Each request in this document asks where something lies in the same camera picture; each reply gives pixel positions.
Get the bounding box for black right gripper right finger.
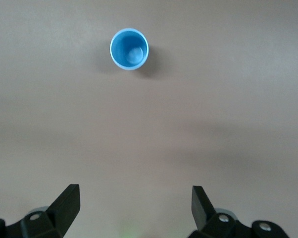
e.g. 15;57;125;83
188;185;291;238

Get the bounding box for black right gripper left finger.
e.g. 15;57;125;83
0;183;81;238

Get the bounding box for blue plastic cup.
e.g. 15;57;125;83
109;28;150;71

